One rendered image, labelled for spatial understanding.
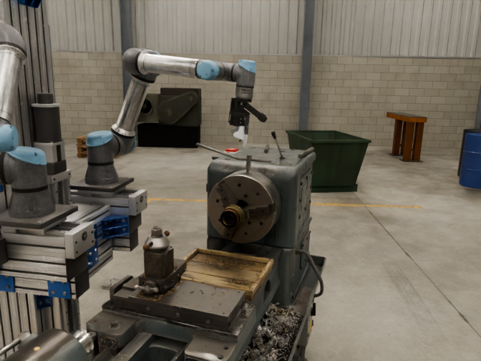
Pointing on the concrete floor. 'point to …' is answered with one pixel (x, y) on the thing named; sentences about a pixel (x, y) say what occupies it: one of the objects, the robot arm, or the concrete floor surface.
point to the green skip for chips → (331, 157)
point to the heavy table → (407, 135)
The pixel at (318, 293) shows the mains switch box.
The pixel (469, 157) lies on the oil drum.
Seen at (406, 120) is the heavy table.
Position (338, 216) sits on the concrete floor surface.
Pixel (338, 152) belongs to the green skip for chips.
